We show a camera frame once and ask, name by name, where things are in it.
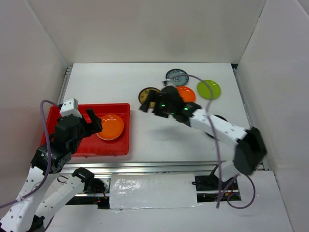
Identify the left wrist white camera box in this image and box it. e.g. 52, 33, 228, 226
60, 98, 82, 117

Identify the green plate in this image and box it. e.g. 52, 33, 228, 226
197, 80, 221, 100

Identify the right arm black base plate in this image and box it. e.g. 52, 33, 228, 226
191, 174, 238, 192

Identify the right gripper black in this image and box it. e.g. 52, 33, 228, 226
140, 89, 175, 118

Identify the yellow patterned plate dark rim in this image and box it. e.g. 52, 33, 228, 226
138, 87, 160, 108

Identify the red plastic bin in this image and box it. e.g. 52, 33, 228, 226
41, 103, 130, 157

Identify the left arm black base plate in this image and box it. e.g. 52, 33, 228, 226
83, 178, 108, 197

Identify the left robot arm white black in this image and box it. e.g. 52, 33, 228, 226
0, 109, 102, 232

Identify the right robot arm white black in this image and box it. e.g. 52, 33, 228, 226
140, 86, 267, 189

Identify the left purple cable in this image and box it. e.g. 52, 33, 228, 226
0, 99, 61, 228

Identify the orange plate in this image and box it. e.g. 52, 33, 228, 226
176, 86, 196, 102
97, 115, 124, 141

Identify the blue patterned plate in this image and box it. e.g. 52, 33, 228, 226
166, 69, 189, 87

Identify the white foam cover board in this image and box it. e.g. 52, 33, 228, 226
109, 174, 198, 209

